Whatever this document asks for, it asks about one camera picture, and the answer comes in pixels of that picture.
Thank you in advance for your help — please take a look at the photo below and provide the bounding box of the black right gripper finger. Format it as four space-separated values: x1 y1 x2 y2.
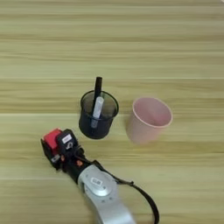
40 138 62 171

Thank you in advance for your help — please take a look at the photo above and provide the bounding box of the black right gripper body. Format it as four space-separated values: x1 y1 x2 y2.
51 147 95 184

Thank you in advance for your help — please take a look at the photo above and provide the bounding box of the pink plastic cup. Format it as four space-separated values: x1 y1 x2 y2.
125 96 174 145

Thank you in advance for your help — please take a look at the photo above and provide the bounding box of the black marker pen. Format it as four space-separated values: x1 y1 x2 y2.
92 76 103 117

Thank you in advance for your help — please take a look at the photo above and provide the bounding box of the black mesh pen holder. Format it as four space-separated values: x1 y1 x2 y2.
78 89 120 140

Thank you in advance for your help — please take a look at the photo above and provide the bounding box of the white marker pen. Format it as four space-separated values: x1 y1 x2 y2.
90 96 105 130

